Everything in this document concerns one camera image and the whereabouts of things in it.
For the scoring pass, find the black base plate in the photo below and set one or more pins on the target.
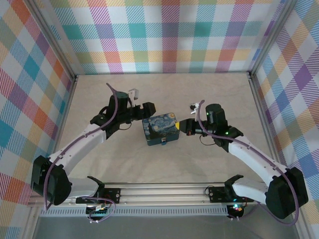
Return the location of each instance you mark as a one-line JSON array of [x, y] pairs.
[[112, 194], [216, 194]]

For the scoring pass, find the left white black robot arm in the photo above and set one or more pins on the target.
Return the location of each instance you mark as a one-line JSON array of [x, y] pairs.
[[74, 147]]

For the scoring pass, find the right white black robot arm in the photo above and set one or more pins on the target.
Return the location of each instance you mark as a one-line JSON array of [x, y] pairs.
[[254, 159]]

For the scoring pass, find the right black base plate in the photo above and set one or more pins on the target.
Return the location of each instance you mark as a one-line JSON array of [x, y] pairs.
[[216, 194]]

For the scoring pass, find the base controller board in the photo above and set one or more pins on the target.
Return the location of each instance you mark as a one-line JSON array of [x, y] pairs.
[[98, 209], [236, 208]]

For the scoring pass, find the aluminium frame post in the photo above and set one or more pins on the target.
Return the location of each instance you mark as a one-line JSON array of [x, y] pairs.
[[270, 37], [53, 37]]

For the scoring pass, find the left base controller board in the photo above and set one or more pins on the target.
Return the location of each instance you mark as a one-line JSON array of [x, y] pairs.
[[98, 209]]

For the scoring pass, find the right aluminium frame post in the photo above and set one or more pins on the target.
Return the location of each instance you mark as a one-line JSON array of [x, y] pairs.
[[270, 37]]

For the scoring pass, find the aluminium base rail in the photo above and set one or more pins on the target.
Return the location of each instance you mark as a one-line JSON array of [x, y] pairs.
[[162, 191]]

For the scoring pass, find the right base controller board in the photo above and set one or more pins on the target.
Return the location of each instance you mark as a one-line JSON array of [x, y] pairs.
[[236, 208]]

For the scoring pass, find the aluminium side rail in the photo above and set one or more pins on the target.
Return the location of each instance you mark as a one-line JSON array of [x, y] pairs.
[[261, 109], [71, 92]]

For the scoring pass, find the left aluminium frame post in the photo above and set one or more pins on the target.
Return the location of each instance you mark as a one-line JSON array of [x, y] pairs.
[[53, 37]]

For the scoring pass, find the left aluminium side rail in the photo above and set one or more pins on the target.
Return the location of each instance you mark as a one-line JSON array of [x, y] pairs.
[[71, 92]]

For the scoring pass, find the right aluminium side rail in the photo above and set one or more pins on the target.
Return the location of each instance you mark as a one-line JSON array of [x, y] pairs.
[[261, 109]]

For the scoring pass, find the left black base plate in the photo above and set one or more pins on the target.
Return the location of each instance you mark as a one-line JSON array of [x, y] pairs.
[[112, 194]]

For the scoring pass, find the starry night tin box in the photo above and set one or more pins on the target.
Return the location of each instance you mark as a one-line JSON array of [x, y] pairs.
[[159, 127]]

